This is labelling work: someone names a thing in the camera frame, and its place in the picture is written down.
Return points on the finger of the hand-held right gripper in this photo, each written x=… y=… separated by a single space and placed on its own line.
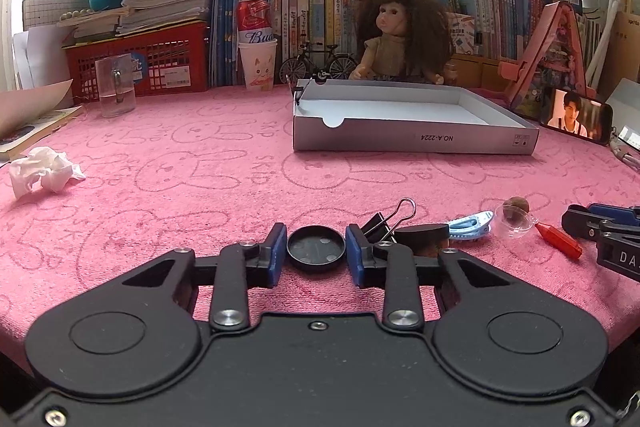
x=580 y=223
x=617 y=213

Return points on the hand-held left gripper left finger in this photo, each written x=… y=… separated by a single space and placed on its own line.
x=274 y=257

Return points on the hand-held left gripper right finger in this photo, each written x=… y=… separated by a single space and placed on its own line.
x=353 y=257

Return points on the red marker cap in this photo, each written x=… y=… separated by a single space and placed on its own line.
x=560 y=242

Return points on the black binder clip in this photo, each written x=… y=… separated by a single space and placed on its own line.
x=376 y=227

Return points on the black round lid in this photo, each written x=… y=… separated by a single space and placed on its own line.
x=316 y=249

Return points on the brown walnut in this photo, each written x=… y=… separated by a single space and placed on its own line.
x=517 y=207

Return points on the clear plastic cup lid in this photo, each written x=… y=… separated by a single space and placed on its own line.
x=515 y=227

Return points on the black oval block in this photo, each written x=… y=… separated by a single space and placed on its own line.
x=422 y=234

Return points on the blue hair clip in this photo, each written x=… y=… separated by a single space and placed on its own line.
x=470 y=226

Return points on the white shallow cardboard box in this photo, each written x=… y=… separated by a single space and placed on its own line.
x=400 y=137

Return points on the pink printed towel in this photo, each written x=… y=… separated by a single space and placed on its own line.
x=200 y=187

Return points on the black smartphone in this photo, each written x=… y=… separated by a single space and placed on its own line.
x=575 y=112

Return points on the clear clipboard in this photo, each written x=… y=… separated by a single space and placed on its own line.
x=627 y=99

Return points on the small black clip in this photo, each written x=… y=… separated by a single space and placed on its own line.
x=298 y=94

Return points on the brown cardboard envelope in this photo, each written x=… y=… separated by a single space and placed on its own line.
x=627 y=47

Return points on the pink triangular toy house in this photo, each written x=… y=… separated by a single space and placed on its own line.
x=560 y=52

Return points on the white plastic pipes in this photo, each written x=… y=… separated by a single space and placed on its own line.
x=607 y=32

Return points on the tan cardboard box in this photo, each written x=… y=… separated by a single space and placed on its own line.
x=475 y=72

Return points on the white paper cup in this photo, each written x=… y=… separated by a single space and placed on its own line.
x=257 y=67

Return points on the black miniature bicycle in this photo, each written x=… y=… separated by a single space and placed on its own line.
x=300 y=66

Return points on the row of blue spined books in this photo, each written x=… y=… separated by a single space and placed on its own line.
x=495 y=17

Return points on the colourful printed box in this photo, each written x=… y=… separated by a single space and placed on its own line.
x=461 y=34

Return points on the curly brown haired doll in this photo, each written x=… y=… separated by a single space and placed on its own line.
x=400 y=37

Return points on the large red plastic basket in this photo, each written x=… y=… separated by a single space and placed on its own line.
x=160 y=57

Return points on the clear glass mug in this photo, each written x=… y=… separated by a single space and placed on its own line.
x=116 y=87

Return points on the red beer can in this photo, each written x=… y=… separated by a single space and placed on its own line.
x=255 y=22

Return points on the row of thin blue booklets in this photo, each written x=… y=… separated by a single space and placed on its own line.
x=227 y=22

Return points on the row of colourful children's books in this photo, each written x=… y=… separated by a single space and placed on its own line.
x=320 y=17

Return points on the crumpled white tissue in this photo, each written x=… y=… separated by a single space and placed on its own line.
x=42 y=172

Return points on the open book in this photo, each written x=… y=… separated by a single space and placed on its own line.
x=30 y=117

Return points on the grey grid board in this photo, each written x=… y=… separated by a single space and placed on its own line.
x=52 y=9

